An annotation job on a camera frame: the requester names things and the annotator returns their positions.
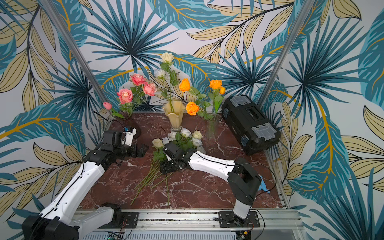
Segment white rose bunch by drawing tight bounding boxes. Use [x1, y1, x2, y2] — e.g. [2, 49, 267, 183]
[131, 128, 203, 205]

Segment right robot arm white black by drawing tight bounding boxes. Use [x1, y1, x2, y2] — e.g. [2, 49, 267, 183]
[161, 143, 262, 220]

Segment aluminium front rail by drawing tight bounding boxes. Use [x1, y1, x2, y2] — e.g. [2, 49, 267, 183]
[44, 209, 307, 240]

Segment clear glass vase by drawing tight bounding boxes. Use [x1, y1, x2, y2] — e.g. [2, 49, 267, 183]
[207, 114, 221, 139]

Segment cream yellow fluted vase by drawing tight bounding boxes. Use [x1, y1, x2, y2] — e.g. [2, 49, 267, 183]
[163, 101, 186, 130]

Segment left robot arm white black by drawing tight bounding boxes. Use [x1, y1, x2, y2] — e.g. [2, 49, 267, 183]
[22, 127, 148, 240]

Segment dark purple glass vase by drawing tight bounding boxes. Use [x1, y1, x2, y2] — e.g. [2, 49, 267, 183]
[121, 112, 142, 139]

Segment black plastic toolbox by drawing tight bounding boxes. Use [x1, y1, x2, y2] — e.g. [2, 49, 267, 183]
[222, 95, 281, 156]

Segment blue plastic tool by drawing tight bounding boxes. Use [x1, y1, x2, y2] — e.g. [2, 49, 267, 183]
[258, 176, 271, 194]

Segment pink tulip bud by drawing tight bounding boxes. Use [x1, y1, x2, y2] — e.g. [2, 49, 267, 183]
[103, 102, 125, 119]

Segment cream white rose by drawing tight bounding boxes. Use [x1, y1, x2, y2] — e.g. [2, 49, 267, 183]
[158, 52, 178, 114]

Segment orange rose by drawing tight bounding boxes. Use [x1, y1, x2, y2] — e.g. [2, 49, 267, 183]
[208, 80, 223, 114]
[179, 79, 207, 102]
[186, 102, 214, 120]

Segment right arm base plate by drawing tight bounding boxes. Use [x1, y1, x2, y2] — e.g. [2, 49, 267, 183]
[215, 211, 260, 229]

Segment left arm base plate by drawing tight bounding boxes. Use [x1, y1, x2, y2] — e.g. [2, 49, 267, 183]
[99, 212, 139, 229]

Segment pink rose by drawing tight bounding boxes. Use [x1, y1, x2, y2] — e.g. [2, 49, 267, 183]
[139, 83, 157, 99]
[130, 74, 148, 97]
[117, 89, 134, 117]

